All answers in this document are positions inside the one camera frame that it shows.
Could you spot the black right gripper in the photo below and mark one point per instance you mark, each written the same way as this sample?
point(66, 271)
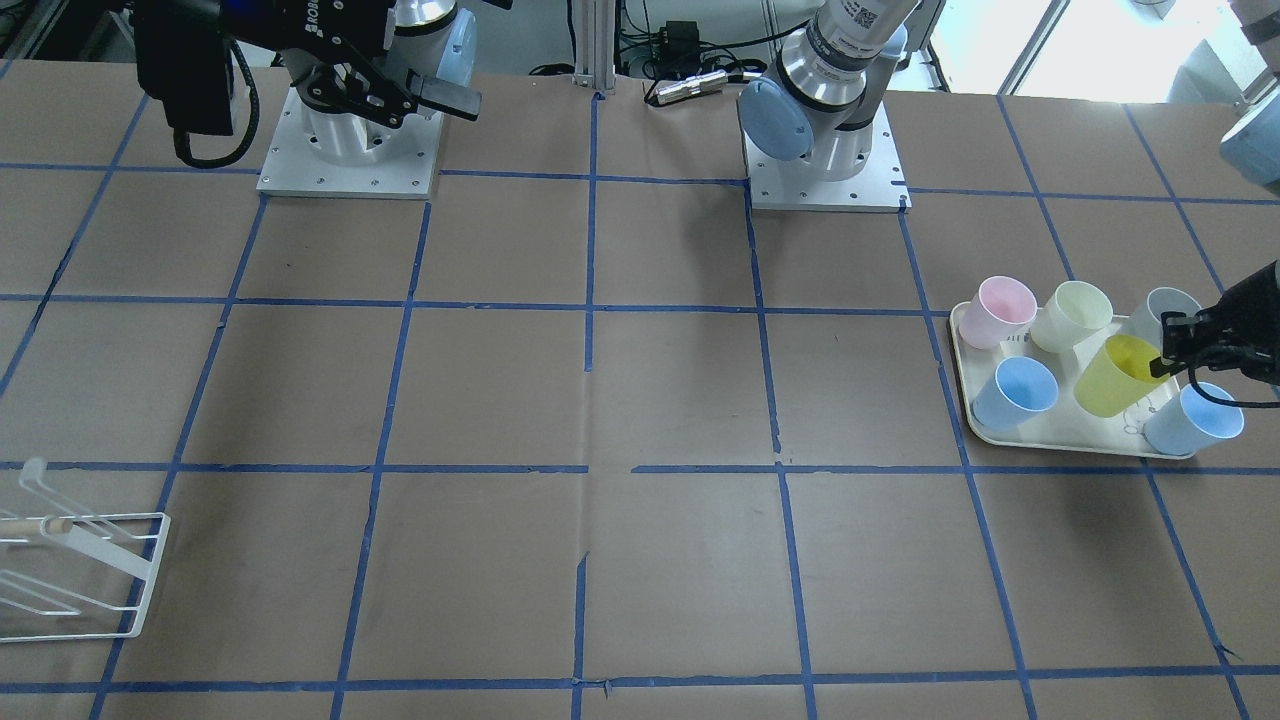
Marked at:
point(300, 28)

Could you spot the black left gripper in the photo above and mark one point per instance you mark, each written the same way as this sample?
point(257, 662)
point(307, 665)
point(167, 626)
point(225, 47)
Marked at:
point(1252, 298)

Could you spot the yellow plastic cup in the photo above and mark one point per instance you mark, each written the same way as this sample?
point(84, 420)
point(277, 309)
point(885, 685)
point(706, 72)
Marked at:
point(1118, 375)

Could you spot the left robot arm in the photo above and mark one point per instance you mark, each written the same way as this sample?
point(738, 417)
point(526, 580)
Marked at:
point(810, 128)

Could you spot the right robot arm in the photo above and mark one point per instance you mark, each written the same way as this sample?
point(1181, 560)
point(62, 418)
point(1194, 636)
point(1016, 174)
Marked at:
point(433, 38)

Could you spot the grey plastic cup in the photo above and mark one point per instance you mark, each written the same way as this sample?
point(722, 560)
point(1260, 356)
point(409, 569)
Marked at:
point(1145, 322)

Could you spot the light blue plastic cup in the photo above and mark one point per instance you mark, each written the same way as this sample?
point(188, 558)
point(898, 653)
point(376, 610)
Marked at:
point(1190, 422)

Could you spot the pale green plastic cup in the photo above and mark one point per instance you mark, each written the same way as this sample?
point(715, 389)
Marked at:
point(1075, 311)

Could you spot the pink plastic cup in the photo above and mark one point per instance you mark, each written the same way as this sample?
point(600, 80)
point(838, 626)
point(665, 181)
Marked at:
point(1000, 308)

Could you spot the cream serving tray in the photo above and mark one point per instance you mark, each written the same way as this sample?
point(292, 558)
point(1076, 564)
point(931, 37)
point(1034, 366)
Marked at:
point(1065, 427)

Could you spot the silver metal cylinder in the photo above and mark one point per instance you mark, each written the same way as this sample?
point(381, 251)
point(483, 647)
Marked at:
point(701, 85)

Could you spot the black power adapter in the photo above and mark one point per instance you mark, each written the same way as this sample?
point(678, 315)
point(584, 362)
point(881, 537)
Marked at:
point(678, 40)

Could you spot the aluminium frame post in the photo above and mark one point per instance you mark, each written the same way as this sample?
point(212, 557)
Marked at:
point(594, 33)

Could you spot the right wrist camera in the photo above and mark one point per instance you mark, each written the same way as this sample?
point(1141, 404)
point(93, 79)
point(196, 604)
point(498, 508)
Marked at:
point(183, 61)

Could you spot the white wire cup rack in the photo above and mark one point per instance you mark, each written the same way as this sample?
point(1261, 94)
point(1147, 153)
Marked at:
point(72, 573)

